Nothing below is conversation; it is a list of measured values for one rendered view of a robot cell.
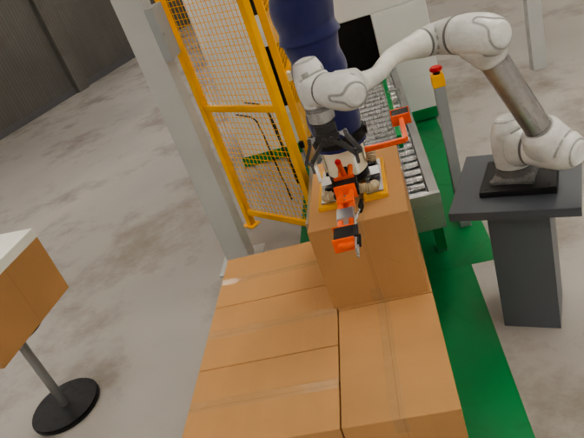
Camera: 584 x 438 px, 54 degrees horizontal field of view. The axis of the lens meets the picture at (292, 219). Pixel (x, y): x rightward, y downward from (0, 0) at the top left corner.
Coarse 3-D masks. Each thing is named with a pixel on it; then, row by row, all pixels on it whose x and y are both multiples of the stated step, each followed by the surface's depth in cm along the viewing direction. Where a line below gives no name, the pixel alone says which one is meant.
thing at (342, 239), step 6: (336, 228) 190; (342, 228) 189; (348, 228) 188; (336, 234) 187; (342, 234) 186; (348, 234) 185; (336, 240) 184; (342, 240) 184; (348, 240) 184; (354, 240) 184; (336, 246) 185; (354, 246) 185; (336, 252) 186
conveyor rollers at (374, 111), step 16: (368, 96) 449; (384, 96) 439; (368, 112) 419; (384, 112) 409; (368, 128) 396; (384, 128) 387; (400, 128) 378; (368, 144) 373; (400, 160) 340; (416, 160) 338; (416, 176) 316; (416, 192) 308
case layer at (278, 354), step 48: (240, 288) 278; (288, 288) 266; (240, 336) 247; (288, 336) 237; (336, 336) 228; (384, 336) 220; (432, 336) 212; (240, 384) 222; (288, 384) 214; (336, 384) 207; (384, 384) 200; (432, 384) 194; (192, 432) 209; (240, 432) 202; (288, 432) 195; (336, 432) 191; (384, 432) 190; (432, 432) 188
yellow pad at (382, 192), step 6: (372, 162) 247; (378, 162) 251; (384, 168) 247; (384, 174) 241; (366, 180) 240; (378, 180) 237; (384, 180) 236; (384, 186) 232; (372, 192) 230; (378, 192) 229; (384, 192) 228; (366, 198) 229; (372, 198) 229; (378, 198) 229
